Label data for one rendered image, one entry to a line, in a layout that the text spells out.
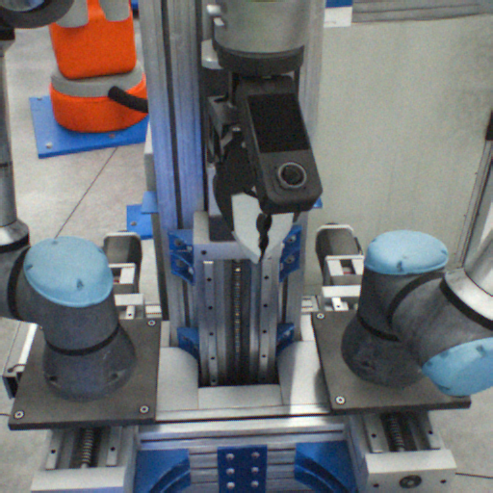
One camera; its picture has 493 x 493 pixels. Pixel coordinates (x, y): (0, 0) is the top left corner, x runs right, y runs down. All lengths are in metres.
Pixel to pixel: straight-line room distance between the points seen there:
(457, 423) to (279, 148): 1.97
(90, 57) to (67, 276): 3.19
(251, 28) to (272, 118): 0.07
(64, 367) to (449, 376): 0.55
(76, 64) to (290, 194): 3.58
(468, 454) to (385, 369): 1.33
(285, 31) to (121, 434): 0.72
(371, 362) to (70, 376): 0.47
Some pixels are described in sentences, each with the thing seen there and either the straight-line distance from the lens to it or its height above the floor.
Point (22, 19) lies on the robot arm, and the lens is 0.82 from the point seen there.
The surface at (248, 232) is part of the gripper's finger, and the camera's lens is 0.56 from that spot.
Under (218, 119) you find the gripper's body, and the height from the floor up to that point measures 1.57.
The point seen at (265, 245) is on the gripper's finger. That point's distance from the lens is 0.58.
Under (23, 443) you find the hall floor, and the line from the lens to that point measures 2.31.
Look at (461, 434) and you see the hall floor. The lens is 2.33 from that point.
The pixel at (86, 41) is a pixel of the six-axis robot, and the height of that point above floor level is 0.62.
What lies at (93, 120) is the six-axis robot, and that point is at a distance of 4.07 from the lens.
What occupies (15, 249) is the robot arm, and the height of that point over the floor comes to 1.26.
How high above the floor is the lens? 1.79
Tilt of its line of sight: 37 degrees down
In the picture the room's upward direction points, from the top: straight up
